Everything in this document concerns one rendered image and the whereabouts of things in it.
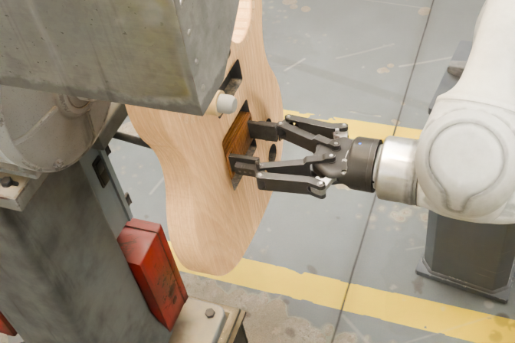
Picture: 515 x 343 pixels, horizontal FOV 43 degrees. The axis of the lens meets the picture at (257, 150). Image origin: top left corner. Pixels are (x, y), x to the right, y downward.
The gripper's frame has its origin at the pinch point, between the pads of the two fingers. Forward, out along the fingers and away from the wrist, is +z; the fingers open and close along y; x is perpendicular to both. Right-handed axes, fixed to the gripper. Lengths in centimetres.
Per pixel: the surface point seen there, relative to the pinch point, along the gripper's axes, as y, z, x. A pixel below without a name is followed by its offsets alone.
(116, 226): 9, 39, -39
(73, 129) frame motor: -11.6, 19.0, 9.5
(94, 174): 8.5, 38.4, -22.8
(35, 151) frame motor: -18.5, 19.8, 11.4
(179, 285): 17, 34, -69
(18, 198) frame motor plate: -18.7, 26.9, 1.1
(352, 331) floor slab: 39, -4, -107
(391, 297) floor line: 53, -13, -106
